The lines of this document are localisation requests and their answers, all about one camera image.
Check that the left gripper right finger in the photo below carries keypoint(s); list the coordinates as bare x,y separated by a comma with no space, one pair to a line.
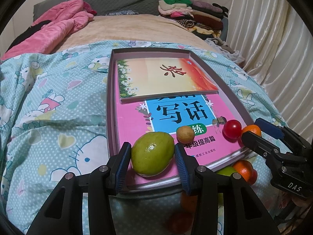
243,211

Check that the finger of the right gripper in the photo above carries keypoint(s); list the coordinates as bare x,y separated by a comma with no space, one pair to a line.
276,129
258,144

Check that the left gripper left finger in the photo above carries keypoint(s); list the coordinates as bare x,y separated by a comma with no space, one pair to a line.
61,213

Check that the orange tangerine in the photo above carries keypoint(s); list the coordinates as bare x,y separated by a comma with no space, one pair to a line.
246,170
252,128
188,203

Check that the green mango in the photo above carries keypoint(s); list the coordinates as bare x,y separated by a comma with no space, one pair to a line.
152,153
227,171

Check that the cherry tomato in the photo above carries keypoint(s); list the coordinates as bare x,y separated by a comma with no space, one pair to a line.
232,129
180,223

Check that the brown longan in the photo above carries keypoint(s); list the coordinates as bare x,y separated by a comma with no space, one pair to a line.
185,134

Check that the pink workbook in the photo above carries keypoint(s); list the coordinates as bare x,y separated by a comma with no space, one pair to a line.
205,114

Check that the blue hello kitty quilt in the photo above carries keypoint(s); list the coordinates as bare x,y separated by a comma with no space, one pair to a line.
53,117

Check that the cream curtain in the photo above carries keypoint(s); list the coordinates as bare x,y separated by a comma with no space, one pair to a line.
277,47

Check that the white crumpled cloth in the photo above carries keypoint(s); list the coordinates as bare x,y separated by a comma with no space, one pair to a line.
223,48

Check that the pile of folded clothes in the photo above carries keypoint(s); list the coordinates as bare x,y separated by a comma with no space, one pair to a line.
202,19

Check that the orange cream book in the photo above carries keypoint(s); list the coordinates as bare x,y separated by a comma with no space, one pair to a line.
150,78

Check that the black garment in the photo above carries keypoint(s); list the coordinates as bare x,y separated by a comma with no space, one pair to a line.
29,32

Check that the pink quilt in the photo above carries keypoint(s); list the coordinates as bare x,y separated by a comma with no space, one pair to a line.
66,18

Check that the beige bed blanket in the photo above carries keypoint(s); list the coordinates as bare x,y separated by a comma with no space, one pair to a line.
142,27

